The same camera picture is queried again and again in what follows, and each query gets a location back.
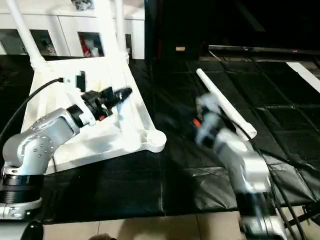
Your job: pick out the black bundle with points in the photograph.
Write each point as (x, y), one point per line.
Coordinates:
(83, 4)

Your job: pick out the white plastic table top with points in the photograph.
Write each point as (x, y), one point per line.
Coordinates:
(125, 130)

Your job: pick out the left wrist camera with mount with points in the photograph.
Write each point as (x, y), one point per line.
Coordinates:
(76, 80)

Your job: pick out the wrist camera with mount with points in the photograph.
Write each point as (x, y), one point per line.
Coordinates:
(76, 80)
(207, 106)

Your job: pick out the white cabinet with glass doors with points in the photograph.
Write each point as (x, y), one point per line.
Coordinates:
(65, 22)

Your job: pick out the red bottle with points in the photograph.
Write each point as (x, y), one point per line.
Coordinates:
(84, 48)

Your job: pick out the small gold label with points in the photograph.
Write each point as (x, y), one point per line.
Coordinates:
(180, 48)

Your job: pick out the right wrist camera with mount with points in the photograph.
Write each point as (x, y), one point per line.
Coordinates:
(207, 106)

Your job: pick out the black flat bar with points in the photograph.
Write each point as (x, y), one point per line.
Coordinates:
(265, 49)

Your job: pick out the black work mat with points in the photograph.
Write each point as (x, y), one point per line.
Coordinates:
(125, 190)

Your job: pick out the white board strip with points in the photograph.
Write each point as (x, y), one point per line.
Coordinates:
(305, 75)

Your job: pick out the white plastic table leg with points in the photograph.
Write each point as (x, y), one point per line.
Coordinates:
(120, 30)
(225, 105)
(22, 30)
(112, 45)

